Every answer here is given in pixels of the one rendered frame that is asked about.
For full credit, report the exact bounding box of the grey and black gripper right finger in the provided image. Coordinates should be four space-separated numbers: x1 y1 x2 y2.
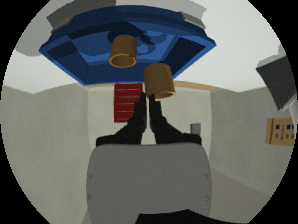
149 94 202 146

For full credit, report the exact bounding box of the bronze bushing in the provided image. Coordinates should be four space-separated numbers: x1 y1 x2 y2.
109 35 137 68
143 63 175 99

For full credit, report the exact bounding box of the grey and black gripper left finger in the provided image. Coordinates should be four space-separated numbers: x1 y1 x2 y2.
96 92 147 146

